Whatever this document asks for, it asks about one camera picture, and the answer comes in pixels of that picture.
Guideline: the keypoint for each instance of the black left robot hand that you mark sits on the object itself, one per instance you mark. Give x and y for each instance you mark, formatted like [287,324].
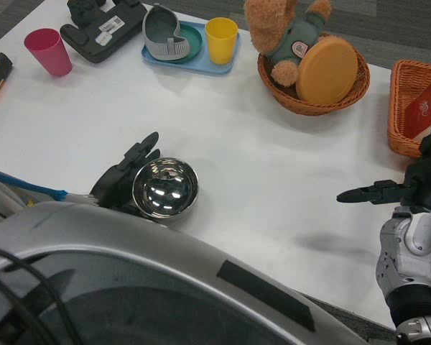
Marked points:
[111,187]

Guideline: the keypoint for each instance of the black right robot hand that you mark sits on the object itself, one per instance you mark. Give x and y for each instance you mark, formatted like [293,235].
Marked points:
[427,179]

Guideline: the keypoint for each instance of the shiny metal bowl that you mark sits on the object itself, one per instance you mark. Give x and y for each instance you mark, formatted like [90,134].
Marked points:
[165,188]

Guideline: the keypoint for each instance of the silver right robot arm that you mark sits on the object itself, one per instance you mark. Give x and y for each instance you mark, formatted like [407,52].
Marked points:
[409,258]

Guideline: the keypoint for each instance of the red and white carton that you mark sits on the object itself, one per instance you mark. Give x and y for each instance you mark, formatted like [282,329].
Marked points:
[422,111]

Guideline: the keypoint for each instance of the rectangular orange wicker basket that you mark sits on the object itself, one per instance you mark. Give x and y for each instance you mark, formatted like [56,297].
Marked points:
[397,108]

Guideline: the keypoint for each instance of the silver robot chest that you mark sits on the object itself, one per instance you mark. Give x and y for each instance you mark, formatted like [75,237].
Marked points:
[129,273]

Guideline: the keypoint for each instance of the round wicker basket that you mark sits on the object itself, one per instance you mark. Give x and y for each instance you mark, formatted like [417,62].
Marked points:
[359,82]

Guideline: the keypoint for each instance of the pink plastic cup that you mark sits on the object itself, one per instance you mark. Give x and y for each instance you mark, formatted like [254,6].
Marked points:
[50,54]

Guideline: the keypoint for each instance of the orange round plastic disc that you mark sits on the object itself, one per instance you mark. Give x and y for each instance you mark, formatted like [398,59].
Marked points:
[327,72]

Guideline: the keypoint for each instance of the black handheld device with labels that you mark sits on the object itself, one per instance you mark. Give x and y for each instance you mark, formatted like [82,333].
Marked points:
[93,39]

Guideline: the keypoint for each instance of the light blue tray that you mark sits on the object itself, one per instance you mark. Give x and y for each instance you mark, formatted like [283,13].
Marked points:
[201,66]

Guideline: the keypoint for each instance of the grey clog shoe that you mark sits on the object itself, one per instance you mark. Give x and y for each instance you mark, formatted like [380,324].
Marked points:
[161,32]

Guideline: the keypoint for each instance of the green plate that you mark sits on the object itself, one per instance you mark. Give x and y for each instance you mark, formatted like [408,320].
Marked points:
[194,43]

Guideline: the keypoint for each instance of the black gamepad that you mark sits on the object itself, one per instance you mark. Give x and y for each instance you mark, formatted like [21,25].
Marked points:
[82,9]

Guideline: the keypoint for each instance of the yellow plastic cup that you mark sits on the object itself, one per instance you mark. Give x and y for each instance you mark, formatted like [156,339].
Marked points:
[221,43]

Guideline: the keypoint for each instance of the brown plush toy green shirt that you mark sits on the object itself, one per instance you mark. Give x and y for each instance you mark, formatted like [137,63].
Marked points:
[273,25]

